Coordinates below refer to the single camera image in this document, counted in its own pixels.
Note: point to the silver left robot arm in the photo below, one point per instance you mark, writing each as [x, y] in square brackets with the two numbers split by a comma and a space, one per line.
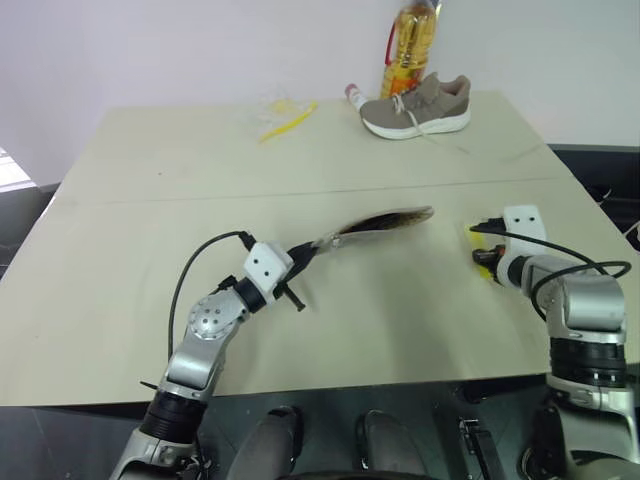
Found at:
[202, 320]

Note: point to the grey rounded robot leg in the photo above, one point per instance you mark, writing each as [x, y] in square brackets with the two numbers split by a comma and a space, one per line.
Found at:
[390, 445]
[265, 445]

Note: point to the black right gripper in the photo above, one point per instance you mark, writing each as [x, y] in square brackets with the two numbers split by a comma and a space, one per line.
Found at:
[496, 272]

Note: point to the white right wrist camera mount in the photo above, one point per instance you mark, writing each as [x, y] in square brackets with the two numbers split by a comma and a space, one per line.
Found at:
[522, 222]

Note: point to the yellow plastic strip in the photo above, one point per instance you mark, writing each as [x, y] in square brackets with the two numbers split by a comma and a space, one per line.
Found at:
[287, 122]

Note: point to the yellow highlighter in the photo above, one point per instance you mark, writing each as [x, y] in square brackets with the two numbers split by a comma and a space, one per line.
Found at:
[481, 245]

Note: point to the clear plastic bag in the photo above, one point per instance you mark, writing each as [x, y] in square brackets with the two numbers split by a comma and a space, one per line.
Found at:
[270, 107]

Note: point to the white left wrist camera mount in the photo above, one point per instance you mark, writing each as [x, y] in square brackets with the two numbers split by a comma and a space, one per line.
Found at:
[264, 264]

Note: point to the black metal bracket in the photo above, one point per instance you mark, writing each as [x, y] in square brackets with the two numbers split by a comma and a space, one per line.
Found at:
[477, 447]

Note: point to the yellow cooking oil bottle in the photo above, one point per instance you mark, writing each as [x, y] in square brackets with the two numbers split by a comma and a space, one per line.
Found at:
[407, 50]

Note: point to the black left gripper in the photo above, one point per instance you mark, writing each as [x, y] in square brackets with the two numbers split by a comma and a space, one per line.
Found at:
[290, 280]

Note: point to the grid pencil pouch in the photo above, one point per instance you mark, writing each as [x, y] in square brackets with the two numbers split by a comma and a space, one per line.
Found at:
[385, 222]

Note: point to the white tube with red cap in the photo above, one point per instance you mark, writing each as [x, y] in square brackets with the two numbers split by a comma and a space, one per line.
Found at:
[356, 95]

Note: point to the taupe sneaker with white sole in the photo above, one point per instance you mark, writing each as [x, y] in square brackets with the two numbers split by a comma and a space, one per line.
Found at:
[420, 107]

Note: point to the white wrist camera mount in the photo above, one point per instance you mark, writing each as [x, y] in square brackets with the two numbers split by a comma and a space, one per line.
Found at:
[522, 222]
[264, 264]

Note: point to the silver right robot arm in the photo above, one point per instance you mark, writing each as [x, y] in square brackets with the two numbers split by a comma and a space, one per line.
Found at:
[585, 310]

